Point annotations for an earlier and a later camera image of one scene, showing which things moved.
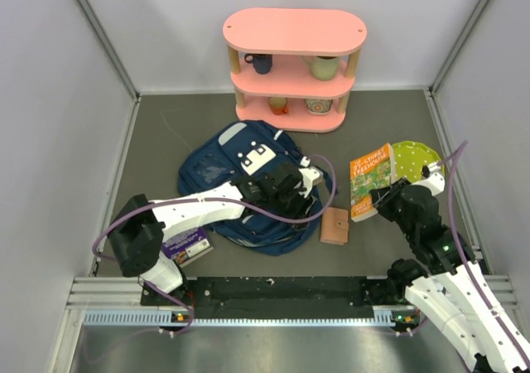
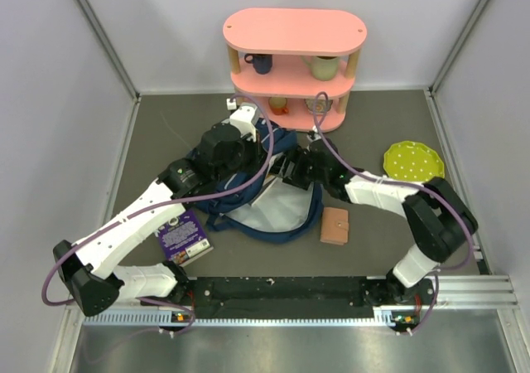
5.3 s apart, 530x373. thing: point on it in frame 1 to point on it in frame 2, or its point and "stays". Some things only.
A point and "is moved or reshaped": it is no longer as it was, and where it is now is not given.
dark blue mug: x=262 y=63 stays
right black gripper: x=382 y=196 to x=297 y=157
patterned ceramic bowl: x=318 y=106 stays
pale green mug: x=323 y=68 stays
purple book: x=185 y=248 stays
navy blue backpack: x=238 y=148 is moved or reshaped
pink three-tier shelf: x=293 y=68 stays
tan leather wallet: x=334 y=226 stays
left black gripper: x=303 y=205 to x=257 y=156
